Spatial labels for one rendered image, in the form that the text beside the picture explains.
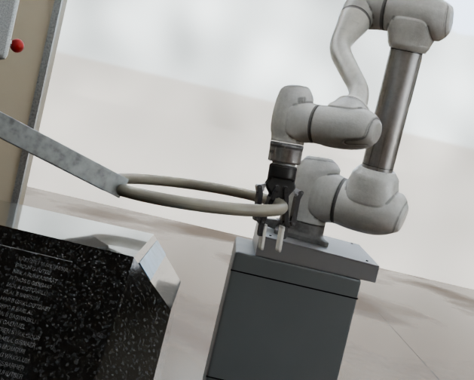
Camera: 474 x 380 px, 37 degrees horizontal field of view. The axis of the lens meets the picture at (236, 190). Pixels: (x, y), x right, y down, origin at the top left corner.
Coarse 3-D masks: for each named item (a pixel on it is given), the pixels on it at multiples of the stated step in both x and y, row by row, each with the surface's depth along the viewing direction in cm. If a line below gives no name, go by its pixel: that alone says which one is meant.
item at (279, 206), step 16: (128, 176) 192; (144, 176) 197; (160, 176) 201; (128, 192) 162; (144, 192) 160; (160, 192) 160; (224, 192) 203; (240, 192) 200; (192, 208) 158; (208, 208) 159; (224, 208) 159; (240, 208) 161; (256, 208) 164; (272, 208) 168
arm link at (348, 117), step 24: (336, 24) 210; (360, 24) 208; (336, 48) 201; (360, 72) 192; (360, 96) 183; (312, 120) 179; (336, 120) 176; (360, 120) 174; (336, 144) 178; (360, 144) 176
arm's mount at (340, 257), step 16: (256, 224) 250; (256, 240) 227; (272, 240) 216; (288, 240) 220; (336, 240) 249; (272, 256) 216; (288, 256) 216; (304, 256) 216; (320, 256) 216; (336, 256) 216; (352, 256) 220; (368, 256) 230; (336, 272) 216; (352, 272) 216; (368, 272) 216
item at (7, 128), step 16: (0, 112) 149; (0, 128) 150; (16, 128) 151; (16, 144) 152; (32, 144) 154; (48, 144) 155; (48, 160) 156; (64, 160) 158; (80, 160) 159; (80, 176) 160; (96, 176) 162; (112, 176) 164; (112, 192) 165
